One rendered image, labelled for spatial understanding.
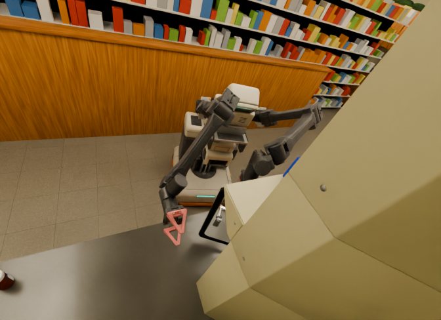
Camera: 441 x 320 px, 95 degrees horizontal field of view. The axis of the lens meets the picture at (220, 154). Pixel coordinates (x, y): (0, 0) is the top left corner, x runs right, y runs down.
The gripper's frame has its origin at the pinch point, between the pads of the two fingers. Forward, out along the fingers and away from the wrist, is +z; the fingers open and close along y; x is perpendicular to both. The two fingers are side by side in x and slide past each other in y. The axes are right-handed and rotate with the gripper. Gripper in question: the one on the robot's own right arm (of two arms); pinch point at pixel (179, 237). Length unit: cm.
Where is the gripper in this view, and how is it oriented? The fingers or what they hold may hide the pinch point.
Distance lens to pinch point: 76.5
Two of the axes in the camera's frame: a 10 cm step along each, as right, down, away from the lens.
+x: 8.8, -1.0, 4.7
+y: 2.8, -6.9, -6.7
